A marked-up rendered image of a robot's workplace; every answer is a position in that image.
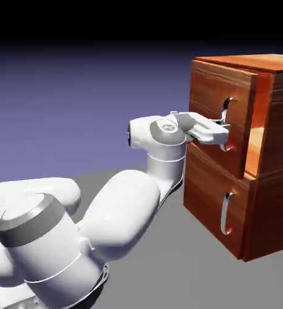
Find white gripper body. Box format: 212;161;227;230
186;112;231;146

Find curved silver metal handle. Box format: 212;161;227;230
220;191;234;235
218;96;234;153

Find reddish wooden cabinet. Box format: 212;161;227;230
183;54;283;263

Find wooden drawer front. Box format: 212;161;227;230
188;59;259;180
183;141;256;261

